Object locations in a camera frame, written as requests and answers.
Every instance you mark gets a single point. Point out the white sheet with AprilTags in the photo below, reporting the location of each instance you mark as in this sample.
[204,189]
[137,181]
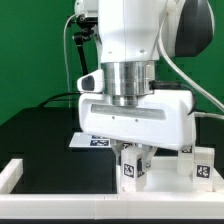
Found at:
[82,140]

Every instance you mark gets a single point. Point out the white square tabletop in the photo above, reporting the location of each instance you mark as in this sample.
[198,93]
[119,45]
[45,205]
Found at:
[162,176]

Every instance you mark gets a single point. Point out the white U-shaped obstacle fence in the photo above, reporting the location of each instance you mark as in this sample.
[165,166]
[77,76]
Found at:
[145,205]

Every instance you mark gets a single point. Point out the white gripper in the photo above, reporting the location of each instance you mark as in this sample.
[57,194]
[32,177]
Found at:
[162,119]

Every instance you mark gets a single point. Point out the grey camera on mount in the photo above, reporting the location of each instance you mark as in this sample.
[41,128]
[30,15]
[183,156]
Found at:
[89,16]

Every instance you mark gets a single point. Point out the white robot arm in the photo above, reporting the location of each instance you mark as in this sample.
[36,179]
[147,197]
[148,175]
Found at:
[122,100]

